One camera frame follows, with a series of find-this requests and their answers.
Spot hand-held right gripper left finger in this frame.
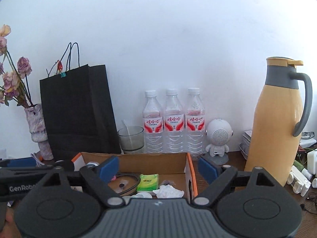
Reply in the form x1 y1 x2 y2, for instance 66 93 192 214
35 156 125 207

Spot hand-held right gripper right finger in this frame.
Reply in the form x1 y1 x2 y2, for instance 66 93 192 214
192 157 281 207

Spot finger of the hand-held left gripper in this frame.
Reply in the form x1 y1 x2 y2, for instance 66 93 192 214
0 157 37 169
0 160 75 179

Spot black braided cable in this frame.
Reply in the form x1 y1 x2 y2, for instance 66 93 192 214
116 173 141 194

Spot orange cardboard box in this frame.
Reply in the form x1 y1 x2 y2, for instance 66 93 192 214
71 152 199 204

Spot green tissue packet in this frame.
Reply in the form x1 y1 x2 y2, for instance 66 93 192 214
137 174 159 192

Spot white tissue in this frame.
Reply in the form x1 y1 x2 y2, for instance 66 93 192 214
153 185 185 199

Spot person's left hand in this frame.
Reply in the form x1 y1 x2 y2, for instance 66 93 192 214
5 213 16 229

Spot glass cup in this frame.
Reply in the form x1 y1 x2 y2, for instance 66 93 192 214
117 126 145 154

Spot white astronaut speaker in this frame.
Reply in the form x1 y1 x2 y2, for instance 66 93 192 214
203 119 234 165

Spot clear straw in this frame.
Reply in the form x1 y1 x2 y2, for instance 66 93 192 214
122 119 132 140

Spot red label water bottle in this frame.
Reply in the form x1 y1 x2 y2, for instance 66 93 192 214
142 90 164 154
163 88 186 154
185 87 206 158

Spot black paper bag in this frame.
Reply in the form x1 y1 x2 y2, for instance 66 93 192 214
40 42 122 161

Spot yellow thermos jug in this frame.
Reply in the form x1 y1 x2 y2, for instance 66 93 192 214
244 57 313 187

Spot small white bottles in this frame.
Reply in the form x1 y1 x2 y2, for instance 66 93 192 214
287 165 312 196

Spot dried rose bouquet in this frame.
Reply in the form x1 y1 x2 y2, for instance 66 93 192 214
0 24 34 108

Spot purple cord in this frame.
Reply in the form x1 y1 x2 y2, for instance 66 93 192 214
31 152 44 166

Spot black earphone cable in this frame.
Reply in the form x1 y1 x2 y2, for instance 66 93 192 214
300 196 317 214

